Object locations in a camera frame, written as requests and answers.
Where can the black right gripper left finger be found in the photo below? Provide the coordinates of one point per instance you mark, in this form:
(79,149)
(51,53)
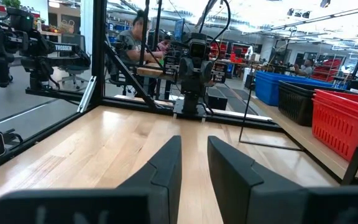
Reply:
(163,186)

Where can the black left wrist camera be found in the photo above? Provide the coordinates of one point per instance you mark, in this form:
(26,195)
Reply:
(198,49)

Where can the blue computer monitor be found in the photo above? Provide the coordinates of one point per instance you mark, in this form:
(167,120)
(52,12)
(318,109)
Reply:
(179,31)

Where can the red plastic slotted basket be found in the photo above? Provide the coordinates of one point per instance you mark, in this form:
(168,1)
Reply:
(346,97)
(337,133)
(337,103)

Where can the grey office chair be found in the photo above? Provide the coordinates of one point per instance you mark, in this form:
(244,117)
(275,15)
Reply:
(73,39)

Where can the red storage shelving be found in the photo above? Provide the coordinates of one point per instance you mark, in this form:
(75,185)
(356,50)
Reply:
(238,57)
(328,70)

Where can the wooden shelf with black legs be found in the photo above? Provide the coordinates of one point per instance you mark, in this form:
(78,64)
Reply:
(297,132)

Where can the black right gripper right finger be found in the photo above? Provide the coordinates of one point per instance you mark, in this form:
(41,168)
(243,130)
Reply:
(244,193)

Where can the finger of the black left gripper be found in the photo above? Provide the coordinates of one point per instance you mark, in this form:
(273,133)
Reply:
(186,70)
(206,71)

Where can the wicker basket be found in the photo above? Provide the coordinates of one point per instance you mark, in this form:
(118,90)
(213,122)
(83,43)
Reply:
(67,27)

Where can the black neighbouring robot arm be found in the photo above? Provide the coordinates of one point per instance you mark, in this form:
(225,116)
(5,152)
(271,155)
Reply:
(64,48)

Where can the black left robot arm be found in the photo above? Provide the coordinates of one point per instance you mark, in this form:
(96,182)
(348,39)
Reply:
(190,102)

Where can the black plastic slotted basket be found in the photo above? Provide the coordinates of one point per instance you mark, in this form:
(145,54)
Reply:
(294,92)
(300,86)
(294,109)

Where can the person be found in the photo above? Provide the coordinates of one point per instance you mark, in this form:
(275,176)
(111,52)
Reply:
(165,45)
(130,40)
(306,70)

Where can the silver corner bracket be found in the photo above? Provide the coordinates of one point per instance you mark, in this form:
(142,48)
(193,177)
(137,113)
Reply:
(87,95)

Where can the blue plastic slotted basket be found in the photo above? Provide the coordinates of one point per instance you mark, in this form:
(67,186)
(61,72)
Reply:
(267,96)
(267,81)
(303,80)

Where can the wooden work table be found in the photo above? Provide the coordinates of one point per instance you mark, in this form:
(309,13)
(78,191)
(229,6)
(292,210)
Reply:
(149,72)

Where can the black aluminium rig frame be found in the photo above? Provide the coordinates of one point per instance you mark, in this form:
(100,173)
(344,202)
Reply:
(99,46)

